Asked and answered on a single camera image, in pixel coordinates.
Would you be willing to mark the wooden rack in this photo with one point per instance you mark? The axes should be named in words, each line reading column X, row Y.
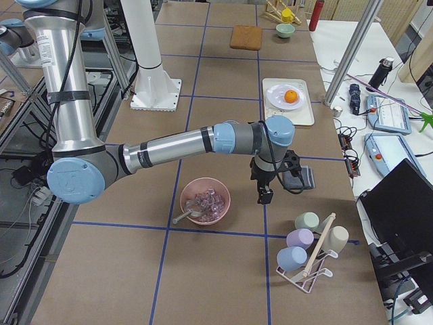
column 273, row 10

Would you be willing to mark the pink bowl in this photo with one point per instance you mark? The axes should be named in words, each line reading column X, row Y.
column 201, row 185

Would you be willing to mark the yellow cup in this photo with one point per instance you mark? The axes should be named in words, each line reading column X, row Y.
column 287, row 15

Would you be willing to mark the upper teach pendant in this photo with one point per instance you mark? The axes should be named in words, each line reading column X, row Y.
column 387, row 115

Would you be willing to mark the cream bear serving tray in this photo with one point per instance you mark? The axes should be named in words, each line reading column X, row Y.
column 299, row 117

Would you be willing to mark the blue cup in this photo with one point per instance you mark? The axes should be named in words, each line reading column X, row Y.
column 291, row 258

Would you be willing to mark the aluminium frame post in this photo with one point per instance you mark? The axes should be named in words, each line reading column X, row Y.
column 352, row 48

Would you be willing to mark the black thermos bottle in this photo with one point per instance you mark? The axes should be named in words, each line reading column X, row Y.
column 381, row 73

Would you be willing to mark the sage green cup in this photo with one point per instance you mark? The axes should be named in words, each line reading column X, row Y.
column 308, row 220

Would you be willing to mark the white wire cup rack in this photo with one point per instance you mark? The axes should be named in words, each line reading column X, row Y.
column 300, row 268

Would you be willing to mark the orange fruit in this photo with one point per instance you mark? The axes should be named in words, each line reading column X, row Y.
column 291, row 96

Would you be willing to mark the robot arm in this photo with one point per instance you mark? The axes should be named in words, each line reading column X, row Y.
column 83, row 165

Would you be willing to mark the purple cup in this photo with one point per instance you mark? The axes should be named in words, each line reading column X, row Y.
column 301, row 237

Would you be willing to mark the folded dark umbrella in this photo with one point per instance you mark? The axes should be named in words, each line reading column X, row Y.
column 355, row 98

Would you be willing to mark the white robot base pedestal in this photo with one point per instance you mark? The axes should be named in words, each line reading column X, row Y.
column 154, row 89

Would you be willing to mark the white round plate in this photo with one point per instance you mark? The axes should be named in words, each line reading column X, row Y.
column 275, row 96

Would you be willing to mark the wooden cutting board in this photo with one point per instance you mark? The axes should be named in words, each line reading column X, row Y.
column 246, row 37

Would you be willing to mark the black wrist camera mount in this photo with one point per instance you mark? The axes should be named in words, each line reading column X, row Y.
column 291, row 163

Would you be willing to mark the folded grey cloth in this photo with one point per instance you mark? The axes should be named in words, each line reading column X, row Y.
column 294, row 183

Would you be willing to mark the red bottle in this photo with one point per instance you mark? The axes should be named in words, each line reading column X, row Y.
column 315, row 16

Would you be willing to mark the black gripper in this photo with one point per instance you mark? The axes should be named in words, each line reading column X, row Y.
column 260, row 176

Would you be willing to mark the beige cup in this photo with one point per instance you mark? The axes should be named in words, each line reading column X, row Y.
column 336, row 239

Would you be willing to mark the black laptop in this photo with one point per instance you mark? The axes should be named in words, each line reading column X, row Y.
column 400, row 209

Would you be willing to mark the metal scoop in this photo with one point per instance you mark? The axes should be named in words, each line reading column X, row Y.
column 191, row 208

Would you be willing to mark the ice cubes pile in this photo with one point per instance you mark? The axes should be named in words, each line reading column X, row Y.
column 213, row 205

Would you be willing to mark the wooden rack handle rod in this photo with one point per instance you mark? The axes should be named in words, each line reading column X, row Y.
column 318, row 246

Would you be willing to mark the teach pendant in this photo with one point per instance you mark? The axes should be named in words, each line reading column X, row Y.
column 386, row 151
column 387, row 115

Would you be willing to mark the green bowl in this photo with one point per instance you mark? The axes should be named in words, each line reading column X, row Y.
column 284, row 30

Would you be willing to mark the lower teach pendant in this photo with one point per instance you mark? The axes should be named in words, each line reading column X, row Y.
column 386, row 151

